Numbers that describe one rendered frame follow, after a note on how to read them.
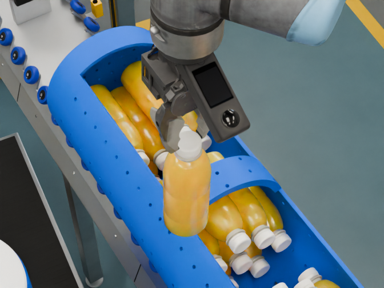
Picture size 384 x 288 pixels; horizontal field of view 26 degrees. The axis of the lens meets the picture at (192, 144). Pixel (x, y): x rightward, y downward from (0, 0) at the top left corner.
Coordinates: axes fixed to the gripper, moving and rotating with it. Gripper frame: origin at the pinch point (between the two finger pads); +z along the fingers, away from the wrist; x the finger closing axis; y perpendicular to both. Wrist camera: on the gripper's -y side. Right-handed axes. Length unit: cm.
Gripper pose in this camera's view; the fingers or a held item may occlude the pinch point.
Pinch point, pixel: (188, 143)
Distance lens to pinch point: 117.8
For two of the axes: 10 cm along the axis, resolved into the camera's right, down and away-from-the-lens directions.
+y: -5.3, -7.0, 4.8
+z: -0.4, 5.9, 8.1
